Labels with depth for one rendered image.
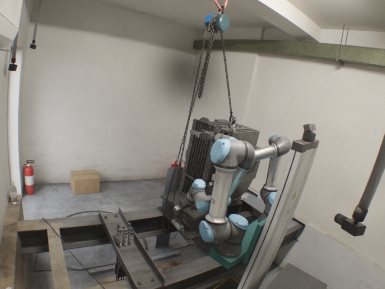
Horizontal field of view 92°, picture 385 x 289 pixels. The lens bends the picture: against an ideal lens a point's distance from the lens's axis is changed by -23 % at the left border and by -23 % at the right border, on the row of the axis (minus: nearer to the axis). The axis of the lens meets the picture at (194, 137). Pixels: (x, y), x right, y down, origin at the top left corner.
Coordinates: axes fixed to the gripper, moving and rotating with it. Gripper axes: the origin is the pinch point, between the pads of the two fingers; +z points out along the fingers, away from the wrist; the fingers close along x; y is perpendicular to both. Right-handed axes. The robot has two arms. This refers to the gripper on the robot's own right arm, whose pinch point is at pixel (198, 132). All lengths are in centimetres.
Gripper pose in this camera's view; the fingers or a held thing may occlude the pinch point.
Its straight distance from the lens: 174.2
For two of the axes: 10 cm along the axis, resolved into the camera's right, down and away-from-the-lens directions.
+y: -1.9, 9.6, 1.9
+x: 6.0, -0.4, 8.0
